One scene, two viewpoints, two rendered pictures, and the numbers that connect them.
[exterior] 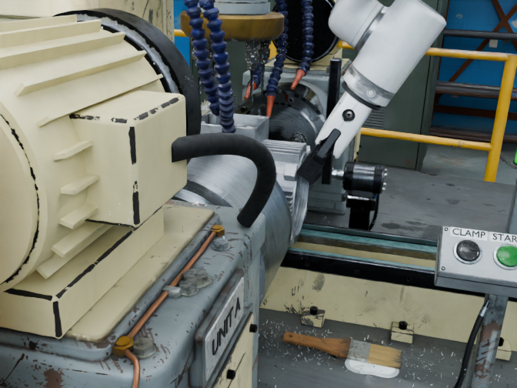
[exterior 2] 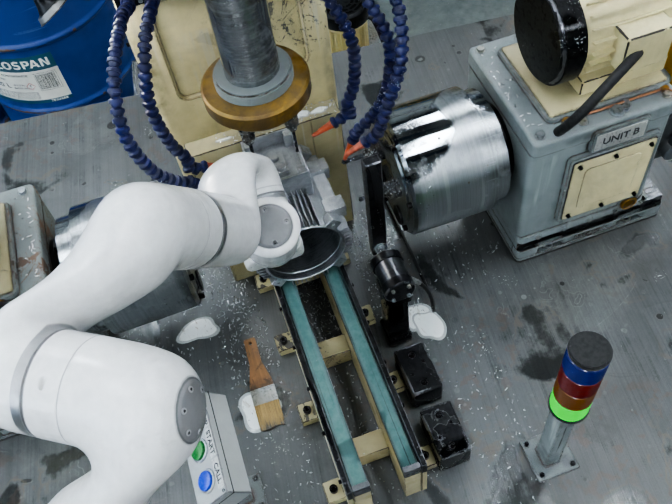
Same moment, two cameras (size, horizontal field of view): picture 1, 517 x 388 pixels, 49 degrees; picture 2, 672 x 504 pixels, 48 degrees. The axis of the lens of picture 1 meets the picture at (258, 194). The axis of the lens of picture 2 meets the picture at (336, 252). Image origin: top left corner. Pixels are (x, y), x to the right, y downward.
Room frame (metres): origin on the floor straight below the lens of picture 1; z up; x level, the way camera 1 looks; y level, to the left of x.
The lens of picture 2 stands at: (0.71, -0.84, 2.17)
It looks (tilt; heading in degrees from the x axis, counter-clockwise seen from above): 55 degrees down; 65
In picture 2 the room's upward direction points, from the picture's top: 10 degrees counter-clockwise
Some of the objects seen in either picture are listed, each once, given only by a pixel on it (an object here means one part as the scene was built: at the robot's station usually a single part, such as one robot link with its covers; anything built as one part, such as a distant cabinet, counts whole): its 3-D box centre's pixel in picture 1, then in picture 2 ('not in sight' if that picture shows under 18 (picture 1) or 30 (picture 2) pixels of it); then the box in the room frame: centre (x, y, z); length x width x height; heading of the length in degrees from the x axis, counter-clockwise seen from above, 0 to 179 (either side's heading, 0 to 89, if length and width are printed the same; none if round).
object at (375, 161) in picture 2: (331, 122); (375, 209); (1.13, -0.14, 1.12); 0.04 x 0.03 x 0.26; 76
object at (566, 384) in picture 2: not in sight; (580, 373); (1.19, -0.58, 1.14); 0.06 x 0.06 x 0.04
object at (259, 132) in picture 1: (231, 138); (277, 169); (1.04, 0.05, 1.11); 0.12 x 0.11 x 0.07; 76
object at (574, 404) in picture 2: not in sight; (575, 386); (1.19, -0.58, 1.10); 0.06 x 0.06 x 0.04
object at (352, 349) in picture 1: (341, 347); (260, 382); (0.82, -0.15, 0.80); 0.21 x 0.05 x 0.01; 74
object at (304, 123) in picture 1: (288, 132); (449, 155); (1.35, -0.07, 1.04); 0.41 x 0.25 x 0.25; 166
